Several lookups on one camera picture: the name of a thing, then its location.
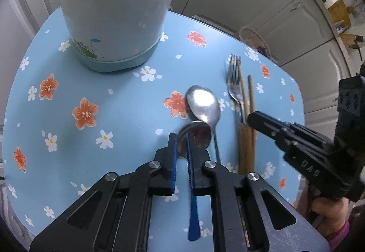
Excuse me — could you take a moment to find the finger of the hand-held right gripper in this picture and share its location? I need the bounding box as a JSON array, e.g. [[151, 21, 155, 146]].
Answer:
[[247, 111, 335, 156]]

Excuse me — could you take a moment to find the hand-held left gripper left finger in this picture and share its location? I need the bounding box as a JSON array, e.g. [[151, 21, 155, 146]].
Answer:
[[30, 132, 179, 252]]

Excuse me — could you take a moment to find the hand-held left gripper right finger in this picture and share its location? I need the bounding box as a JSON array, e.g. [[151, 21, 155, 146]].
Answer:
[[185, 135, 328, 252]]

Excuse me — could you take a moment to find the wooden chopstick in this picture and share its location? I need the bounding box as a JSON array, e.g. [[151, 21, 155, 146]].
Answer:
[[248, 75, 256, 116]]

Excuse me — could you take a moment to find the blue-handled metal spoon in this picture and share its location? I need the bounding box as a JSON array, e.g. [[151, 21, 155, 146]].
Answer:
[[177, 120, 213, 241]]

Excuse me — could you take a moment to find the plain metal spoon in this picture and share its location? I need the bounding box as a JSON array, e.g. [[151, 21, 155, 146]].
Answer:
[[186, 85, 222, 164]]

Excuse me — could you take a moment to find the white and teal utensil jar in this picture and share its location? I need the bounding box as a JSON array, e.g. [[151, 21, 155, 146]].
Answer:
[[58, 0, 183, 73]]

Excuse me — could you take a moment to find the person's right forearm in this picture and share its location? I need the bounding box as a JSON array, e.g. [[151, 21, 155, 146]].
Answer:
[[323, 219, 352, 252]]

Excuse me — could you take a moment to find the person's right hand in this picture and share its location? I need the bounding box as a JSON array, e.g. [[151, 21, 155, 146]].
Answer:
[[310, 196, 350, 231]]

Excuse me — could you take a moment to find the large wooden cutting board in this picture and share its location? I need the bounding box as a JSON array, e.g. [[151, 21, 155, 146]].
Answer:
[[328, 0, 352, 27]]

